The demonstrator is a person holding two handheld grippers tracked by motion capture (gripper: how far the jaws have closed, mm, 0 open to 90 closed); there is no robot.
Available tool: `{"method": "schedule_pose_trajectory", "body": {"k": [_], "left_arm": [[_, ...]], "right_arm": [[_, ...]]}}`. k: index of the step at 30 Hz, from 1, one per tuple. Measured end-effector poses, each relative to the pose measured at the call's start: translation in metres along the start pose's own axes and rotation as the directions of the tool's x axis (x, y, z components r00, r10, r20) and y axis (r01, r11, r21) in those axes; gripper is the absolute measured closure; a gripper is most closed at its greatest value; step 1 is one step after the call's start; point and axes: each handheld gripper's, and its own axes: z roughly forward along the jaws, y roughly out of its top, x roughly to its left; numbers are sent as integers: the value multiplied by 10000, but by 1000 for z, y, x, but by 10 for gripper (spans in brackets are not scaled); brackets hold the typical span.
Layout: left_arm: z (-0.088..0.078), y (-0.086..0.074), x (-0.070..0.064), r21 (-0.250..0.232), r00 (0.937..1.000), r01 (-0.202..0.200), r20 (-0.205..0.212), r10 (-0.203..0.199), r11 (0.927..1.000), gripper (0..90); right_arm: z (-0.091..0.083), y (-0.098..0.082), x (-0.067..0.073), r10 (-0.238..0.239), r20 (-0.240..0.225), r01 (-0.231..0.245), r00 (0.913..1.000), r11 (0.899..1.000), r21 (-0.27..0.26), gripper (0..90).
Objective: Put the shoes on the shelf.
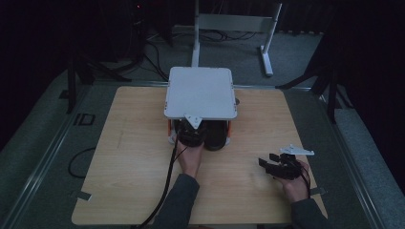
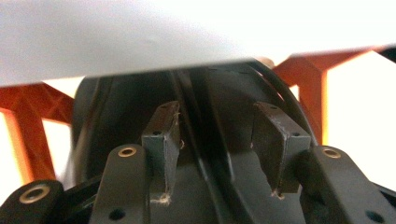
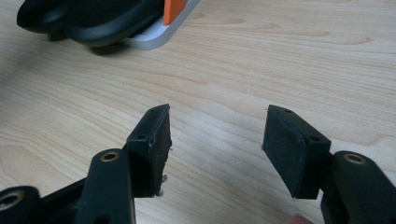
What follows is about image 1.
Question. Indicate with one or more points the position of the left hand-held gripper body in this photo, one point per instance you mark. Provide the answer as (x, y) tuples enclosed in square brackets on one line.
[(191, 135)]

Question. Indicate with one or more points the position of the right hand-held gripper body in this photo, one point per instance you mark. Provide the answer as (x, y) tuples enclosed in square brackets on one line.
[(286, 168)]

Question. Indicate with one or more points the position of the black tripod stand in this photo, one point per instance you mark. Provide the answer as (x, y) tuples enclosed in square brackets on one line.
[(71, 86), (332, 95)]

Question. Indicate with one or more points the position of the metal floor rail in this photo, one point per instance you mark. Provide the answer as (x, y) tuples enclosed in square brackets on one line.
[(350, 159), (44, 159)]

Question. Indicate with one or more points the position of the grey table grommet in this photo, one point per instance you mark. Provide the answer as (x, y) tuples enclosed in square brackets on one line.
[(237, 101)]

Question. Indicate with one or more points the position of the white metal stand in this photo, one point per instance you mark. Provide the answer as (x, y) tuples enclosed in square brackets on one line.
[(235, 23)]

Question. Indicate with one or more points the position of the person's right hand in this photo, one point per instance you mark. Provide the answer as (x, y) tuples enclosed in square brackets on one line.
[(296, 187)]

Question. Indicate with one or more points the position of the grey tape strip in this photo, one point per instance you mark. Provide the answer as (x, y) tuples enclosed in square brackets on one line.
[(84, 196), (318, 191)]

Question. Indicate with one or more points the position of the white two-tier shoe rack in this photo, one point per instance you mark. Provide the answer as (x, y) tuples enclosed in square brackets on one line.
[(200, 92)]

